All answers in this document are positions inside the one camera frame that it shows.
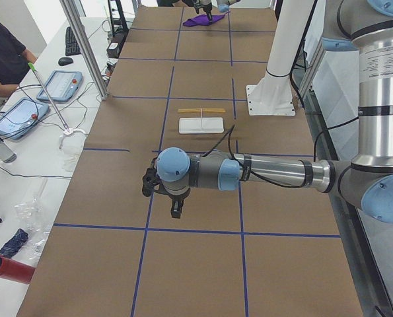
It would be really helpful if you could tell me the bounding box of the purple towel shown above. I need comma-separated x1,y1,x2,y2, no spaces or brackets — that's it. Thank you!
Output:
182,14,225,27

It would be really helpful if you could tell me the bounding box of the white towel rack with wooden bars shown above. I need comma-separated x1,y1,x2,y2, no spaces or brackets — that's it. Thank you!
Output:
178,108,226,134

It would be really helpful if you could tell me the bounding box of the black box on table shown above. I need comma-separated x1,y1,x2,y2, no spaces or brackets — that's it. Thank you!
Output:
106,42,120,59

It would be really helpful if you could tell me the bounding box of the white crumpled cloth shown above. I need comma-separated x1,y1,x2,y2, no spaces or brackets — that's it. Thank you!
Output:
61,133,87,172

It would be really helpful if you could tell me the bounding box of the black keyboard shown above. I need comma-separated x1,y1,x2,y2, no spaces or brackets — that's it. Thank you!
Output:
65,26,81,56

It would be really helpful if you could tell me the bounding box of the clear plastic bag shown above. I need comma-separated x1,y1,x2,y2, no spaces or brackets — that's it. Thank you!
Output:
15,178,52,266

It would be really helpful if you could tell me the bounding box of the black computer mouse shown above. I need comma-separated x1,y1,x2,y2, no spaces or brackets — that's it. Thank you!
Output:
58,57,74,66

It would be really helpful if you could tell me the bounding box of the far teach pendant tablet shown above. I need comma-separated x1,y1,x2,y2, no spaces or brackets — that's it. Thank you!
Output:
45,70,83,103

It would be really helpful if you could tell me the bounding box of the teach pendant tablet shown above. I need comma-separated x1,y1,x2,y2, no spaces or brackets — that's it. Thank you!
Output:
45,70,83,103
0,98,49,139

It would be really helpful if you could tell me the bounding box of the dark blue folded cloth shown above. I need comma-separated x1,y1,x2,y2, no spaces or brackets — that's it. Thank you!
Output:
0,229,28,258

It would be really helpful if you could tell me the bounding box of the near teach pendant tablet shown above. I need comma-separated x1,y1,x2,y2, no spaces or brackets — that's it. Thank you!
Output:
0,98,49,139

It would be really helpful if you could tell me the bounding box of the red cylinder tube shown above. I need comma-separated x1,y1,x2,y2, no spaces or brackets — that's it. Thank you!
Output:
0,256,35,284

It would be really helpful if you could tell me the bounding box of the person in black shirt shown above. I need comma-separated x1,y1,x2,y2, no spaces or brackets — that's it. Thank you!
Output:
0,23,37,98

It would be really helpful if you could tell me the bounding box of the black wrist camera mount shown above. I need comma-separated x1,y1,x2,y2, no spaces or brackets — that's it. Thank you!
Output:
142,157,166,197

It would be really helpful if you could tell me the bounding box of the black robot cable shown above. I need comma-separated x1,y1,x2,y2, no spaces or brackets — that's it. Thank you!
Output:
201,124,253,172

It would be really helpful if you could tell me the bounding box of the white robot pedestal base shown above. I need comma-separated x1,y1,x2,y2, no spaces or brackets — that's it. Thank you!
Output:
246,0,316,116

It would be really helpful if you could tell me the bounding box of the aluminium frame post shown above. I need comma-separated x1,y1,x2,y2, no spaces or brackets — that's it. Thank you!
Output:
60,0,108,100

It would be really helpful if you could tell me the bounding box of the grabber stick green handle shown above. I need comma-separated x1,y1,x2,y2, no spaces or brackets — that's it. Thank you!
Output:
28,62,86,141

